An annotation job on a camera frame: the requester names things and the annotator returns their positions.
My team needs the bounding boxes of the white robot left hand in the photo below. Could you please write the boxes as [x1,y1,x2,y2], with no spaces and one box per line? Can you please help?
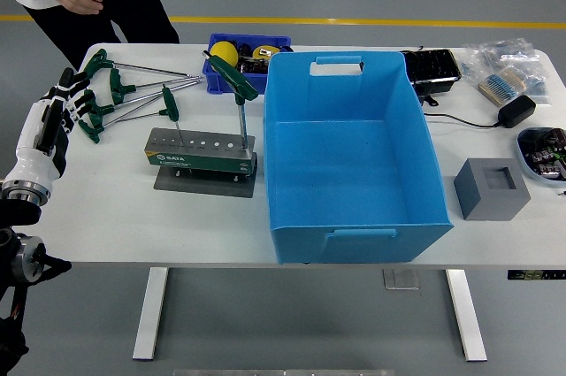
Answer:
[3,67,92,191]

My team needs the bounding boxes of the large green T-handle wrench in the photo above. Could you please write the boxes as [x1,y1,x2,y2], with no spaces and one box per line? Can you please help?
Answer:
[202,50,260,150]

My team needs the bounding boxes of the small green T-handle wrench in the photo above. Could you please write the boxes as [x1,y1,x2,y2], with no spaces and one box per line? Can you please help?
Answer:
[158,83,183,146]

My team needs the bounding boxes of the grey green tool stand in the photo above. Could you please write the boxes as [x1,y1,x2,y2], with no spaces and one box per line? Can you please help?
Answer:
[144,127,259,199]

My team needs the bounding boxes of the large blue plastic box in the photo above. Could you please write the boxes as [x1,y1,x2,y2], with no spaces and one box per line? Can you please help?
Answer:
[264,50,455,265]

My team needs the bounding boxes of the person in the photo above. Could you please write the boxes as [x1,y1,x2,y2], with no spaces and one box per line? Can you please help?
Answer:
[0,0,180,70]

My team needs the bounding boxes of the yellow ball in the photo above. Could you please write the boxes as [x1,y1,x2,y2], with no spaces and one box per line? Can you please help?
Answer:
[209,41,241,68]

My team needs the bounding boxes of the small blue plastic bin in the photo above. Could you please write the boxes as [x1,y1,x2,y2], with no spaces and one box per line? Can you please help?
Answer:
[202,32,294,96]

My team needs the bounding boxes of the yellow tape measure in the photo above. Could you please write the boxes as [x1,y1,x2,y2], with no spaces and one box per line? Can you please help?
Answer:
[251,44,284,61]

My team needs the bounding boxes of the dark metal parts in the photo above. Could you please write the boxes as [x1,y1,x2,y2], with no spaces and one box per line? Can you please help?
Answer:
[237,42,272,75]

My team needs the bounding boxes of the white table leg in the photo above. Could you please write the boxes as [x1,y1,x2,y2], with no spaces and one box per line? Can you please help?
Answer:
[132,267,170,362]
[444,268,489,363]

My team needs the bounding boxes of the black plastic tray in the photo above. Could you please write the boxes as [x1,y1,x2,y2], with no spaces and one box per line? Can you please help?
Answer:
[400,48,463,96]

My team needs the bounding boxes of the clear plastic parts bag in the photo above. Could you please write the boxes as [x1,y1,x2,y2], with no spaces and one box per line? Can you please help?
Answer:
[462,37,543,85]
[508,57,554,107]

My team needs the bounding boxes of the blue resistor strip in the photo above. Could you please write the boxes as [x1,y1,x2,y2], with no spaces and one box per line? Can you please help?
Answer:
[477,68,527,107]

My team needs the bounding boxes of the grey floor plate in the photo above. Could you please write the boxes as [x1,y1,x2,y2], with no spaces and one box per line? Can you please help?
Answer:
[382,268,420,291]

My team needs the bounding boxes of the black power adapter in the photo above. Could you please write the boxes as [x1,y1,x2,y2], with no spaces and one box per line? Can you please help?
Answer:
[497,94,538,129]

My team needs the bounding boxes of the grey block with recess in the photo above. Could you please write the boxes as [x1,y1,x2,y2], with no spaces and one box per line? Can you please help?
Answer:
[453,157,532,221]

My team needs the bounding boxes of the pale blue bowl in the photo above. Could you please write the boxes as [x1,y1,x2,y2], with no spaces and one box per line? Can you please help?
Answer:
[516,126,566,187]

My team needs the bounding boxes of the dark electronic components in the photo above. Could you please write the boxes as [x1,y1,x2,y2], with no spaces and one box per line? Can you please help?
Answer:
[528,127,566,180]

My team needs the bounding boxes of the black table control panel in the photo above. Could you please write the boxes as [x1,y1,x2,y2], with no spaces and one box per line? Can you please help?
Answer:
[507,269,566,280]

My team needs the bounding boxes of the green T-handle hex wrench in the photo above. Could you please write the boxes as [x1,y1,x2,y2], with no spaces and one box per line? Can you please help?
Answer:
[78,48,194,81]
[75,110,165,145]
[109,68,204,106]
[81,81,200,129]

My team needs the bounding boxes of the black strap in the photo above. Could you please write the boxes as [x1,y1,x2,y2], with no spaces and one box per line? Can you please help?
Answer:
[415,90,441,107]

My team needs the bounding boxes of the black adapter cable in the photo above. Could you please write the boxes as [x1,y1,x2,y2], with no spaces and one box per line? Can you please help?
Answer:
[424,111,503,129]

